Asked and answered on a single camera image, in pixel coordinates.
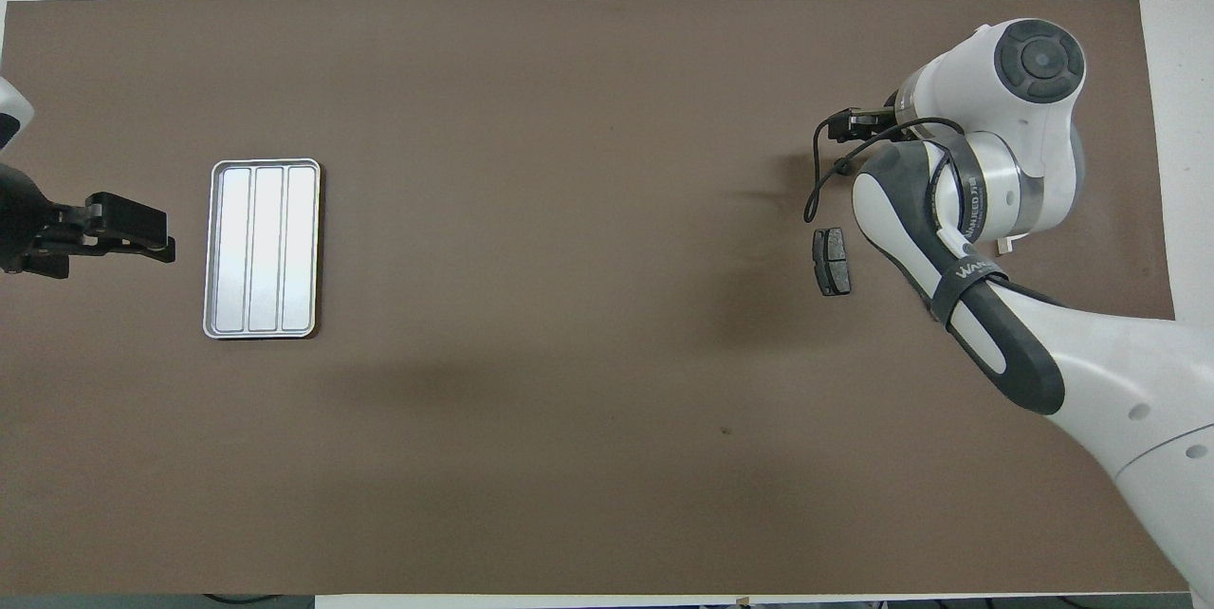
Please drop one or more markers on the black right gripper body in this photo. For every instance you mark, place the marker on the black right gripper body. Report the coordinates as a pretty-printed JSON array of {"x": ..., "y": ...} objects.
[{"x": 877, "y": 120}]

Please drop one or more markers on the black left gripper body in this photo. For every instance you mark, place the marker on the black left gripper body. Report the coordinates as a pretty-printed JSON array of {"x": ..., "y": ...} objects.
[{"x": 33, "y": 230}]

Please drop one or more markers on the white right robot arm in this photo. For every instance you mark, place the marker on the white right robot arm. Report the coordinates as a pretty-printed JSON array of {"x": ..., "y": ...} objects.
[{"x": 1138, "y": 381}]

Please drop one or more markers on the silver metal tray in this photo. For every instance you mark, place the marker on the silver metal tray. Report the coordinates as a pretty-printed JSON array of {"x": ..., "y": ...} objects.
[{"x": 266, "y": 249}]

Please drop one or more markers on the rectangular dark brake pad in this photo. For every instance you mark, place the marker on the rectangular dark brake pad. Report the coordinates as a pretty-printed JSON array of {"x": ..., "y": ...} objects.
[{"x": 832, "y": 261}]

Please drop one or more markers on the brown table mat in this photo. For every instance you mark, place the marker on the brown table mat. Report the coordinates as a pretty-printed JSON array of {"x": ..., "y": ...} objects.
[{"x": 569, "y": 448}]

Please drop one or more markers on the white curved plastic bracket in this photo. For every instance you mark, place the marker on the white curved plastic bracket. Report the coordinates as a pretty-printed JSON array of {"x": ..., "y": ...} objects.
[{"x": 1007, "y": 245}]

